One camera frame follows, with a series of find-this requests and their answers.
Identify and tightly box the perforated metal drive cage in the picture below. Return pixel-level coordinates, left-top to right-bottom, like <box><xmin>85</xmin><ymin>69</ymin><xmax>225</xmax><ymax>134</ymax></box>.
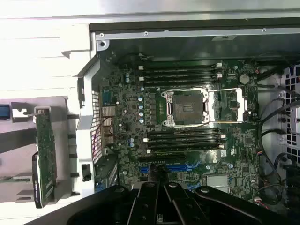
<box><xmin>280</xmin><ymin>64</ymin><xmax>300</xmax><ymax>155</ymax></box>

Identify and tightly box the hard disk with blue caddy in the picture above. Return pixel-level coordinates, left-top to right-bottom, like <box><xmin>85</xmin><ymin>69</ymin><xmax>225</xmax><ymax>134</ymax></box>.
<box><xmin>0</xmin><ymin>104</ymin><xmax>12</xmax><ymax>120</ymax></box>

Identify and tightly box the green RAM stick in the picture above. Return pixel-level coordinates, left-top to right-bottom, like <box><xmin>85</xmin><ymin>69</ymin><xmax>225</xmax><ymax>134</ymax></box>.
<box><xmin>0</xmin><ymin>175</ymin><xmax>31</xmax><ymax>183</ymax></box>

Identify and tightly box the silver chipset heatsink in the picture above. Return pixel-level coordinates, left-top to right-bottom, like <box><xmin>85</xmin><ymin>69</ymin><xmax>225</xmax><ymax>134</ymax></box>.
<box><xmin>205</xmin><ymin>174</ymin><xmax>230</xmax><ymax>194</ymax></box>

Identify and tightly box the open black PC case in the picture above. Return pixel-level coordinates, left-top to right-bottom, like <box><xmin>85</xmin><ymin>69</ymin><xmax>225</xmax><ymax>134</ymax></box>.
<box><xmin>76</xmin><ymin>17</ymin><xmax>300</xmax><ymax>225</ymax></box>

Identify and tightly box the green motherboard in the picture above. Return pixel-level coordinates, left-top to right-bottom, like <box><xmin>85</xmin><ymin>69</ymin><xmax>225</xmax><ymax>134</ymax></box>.
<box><xmin>99</xmin><ymin>58</ymin><xmax>261</xmax><ymax>203</ymax></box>

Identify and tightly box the CPU socket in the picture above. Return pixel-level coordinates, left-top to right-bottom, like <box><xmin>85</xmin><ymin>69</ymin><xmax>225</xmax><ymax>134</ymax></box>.
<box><xmin>163</xmin><ymin>89</ymin><xmax>210</xmax><ymax>128</ymax></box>

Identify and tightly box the silver socket cover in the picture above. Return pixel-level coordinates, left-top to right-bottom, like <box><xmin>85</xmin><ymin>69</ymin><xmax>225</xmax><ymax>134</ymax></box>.
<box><xmin>208</xmin><ymin>88</ymin><xmax>248</xmax><ymax>123</ymax></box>

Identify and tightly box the grey parts rack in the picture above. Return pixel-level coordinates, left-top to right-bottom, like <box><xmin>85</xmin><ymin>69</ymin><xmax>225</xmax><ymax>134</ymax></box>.
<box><xmin>0</xmin><ymin>95</ymin><xmax>80</xmax><ymax>203</ymax></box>

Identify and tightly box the blue expansion slot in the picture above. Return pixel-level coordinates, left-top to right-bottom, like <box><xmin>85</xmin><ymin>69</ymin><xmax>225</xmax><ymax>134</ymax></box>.
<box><xmin>140</xmin><ymin>165</ymin><xmax>188</xmax><ymax>174</ymax></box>

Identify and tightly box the black RAM slot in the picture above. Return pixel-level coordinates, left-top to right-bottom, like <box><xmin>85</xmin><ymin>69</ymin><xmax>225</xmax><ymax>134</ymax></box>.
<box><xmin>146</xmin><ymin>130</ymin><xmax>223</xmax><ymax>137</ymax></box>
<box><xmin>138</xmin><ymin>63</ymin><xmax>223</xmax><ymax>70</ymax></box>
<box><xmin>146</xmin><ymin>142</ymin><xmax>225</xmax><ymax>149</ymax></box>
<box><xmin>138</xmin><ymin>74</ymin><xmax>223</xmax><ymax>81</ymax></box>
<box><xmin>142</xmin><ymin>80</ymin><xmax>223</xmax><ymax>86</ymax></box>
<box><xmin>145</xmin><ymin>148</ymin><xmax>225</xmax><ymax>154</ymax></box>
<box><xmin>142</xmin><ymin>69</ymin><xmax>223</xmax><ymax>75</ymax></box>
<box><xmin>143</xmin><ymin>136</ymin><xmax>225</xmax><ymax>143</ymax></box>

